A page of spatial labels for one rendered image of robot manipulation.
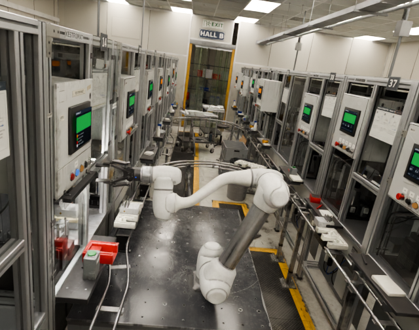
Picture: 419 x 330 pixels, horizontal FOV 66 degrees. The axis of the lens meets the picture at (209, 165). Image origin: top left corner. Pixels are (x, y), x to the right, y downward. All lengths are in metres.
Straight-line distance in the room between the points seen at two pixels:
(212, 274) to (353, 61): 9.91
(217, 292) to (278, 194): 0.60
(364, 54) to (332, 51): 1.02
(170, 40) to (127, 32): 1.26
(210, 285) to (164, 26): 9.02
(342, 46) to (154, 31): 5.58
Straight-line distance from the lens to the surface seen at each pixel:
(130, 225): 2.27
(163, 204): 1.69
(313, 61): 10.69
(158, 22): 10.23
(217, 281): 1.77
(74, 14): 10.76
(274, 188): 1.57
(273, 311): 3.11
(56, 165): 1.38
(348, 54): 11.09
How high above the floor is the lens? 1.97
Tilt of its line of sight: 17 degrees down
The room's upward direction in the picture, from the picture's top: 8 degrees clockwise
